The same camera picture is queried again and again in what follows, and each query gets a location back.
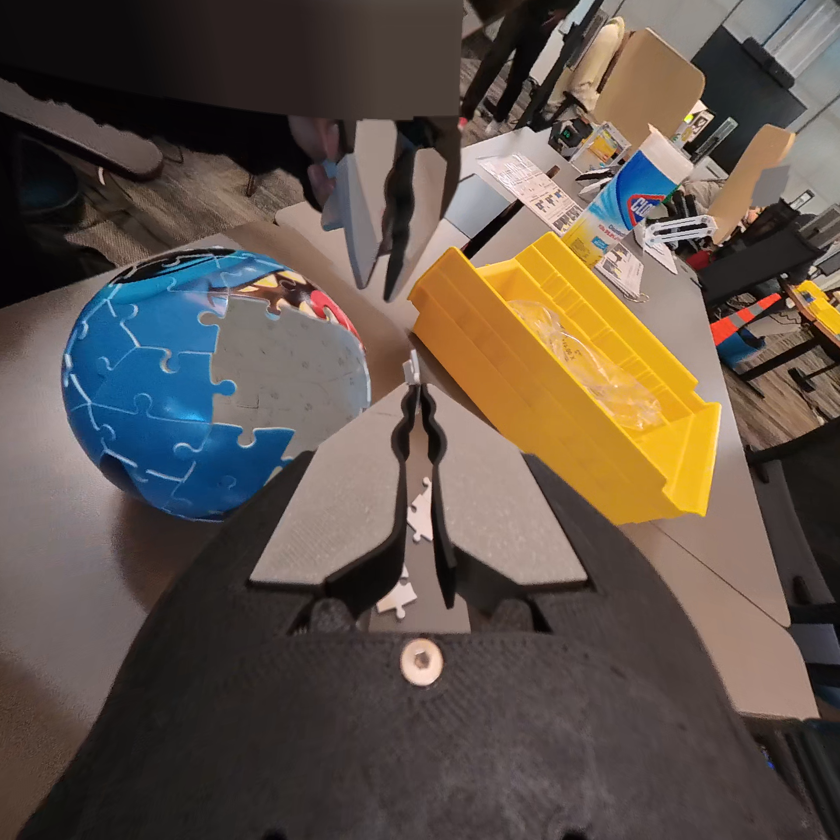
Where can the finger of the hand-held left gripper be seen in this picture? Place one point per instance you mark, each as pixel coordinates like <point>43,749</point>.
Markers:
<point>420,223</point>
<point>364,197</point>

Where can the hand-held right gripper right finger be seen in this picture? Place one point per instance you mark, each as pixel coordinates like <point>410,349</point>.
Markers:
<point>512,518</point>

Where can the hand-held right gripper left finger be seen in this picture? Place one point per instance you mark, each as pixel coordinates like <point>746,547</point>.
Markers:
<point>334,512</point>

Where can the white puzzle piece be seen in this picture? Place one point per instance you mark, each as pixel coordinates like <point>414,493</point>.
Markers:
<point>413,367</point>
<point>421,515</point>
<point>397,600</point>

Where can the blue puzzle ball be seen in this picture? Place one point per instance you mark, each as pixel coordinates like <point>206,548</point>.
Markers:
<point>144,394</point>

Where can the person's left hand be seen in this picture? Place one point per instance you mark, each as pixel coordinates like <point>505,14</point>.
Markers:
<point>315,141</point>

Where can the printed paper sheet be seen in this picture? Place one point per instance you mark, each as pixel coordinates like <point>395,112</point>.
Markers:
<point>623,272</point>
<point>525,184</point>

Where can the yellow plastic storage bin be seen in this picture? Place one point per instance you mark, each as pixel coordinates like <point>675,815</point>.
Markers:
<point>558,407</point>

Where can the black device green display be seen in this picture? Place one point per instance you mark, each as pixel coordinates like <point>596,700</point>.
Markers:
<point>572,138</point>

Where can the small yellow white carton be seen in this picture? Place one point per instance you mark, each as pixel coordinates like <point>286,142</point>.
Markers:
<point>607,144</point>

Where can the clear plastic bag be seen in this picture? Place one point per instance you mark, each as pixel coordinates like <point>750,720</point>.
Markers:
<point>590,367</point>

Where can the disinfectant wipes canister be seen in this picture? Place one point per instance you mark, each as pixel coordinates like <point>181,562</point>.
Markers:
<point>623,197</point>

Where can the tan desk divider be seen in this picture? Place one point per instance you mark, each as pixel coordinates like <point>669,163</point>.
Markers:
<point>761,141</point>
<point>649,79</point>

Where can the white folding stand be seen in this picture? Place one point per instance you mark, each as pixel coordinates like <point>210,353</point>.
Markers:
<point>676,229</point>

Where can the black chair armrest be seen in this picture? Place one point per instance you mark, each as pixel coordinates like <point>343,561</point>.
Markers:
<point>98,138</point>

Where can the blue floor container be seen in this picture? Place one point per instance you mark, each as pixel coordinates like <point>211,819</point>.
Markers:
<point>735,348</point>

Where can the orange traffic cone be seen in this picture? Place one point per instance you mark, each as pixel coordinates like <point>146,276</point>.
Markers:
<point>741,321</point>

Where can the small yellow bin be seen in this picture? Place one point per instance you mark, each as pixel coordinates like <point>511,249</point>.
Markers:
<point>814,302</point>

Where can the black battery device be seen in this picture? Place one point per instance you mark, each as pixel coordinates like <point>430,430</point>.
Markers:
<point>807,748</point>

